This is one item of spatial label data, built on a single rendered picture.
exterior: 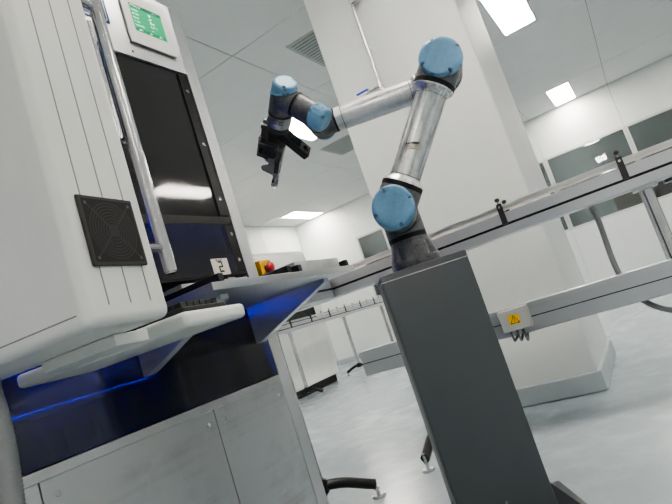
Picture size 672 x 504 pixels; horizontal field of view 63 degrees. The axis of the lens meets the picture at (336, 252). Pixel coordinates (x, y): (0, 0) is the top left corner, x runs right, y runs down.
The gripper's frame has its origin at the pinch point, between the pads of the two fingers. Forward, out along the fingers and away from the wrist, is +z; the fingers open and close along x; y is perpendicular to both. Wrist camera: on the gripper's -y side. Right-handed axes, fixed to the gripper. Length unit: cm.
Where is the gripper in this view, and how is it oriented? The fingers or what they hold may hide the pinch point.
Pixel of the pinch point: (277, 175)
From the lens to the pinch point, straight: 187.3
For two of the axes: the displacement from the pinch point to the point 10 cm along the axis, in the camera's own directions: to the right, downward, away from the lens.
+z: -2.0, 6.5, 7.3
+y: -9.7, -2.4, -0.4
